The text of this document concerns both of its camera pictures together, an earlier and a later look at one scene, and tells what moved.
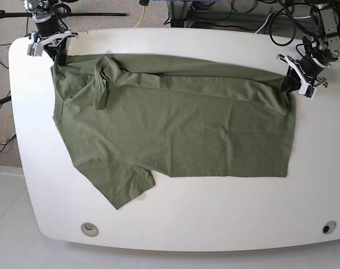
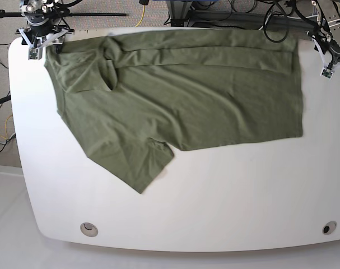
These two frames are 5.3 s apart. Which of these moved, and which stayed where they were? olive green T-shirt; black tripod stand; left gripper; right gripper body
Moved: olive green T-shirt; left gripper; right gripper body
Stayed: black tripod stand
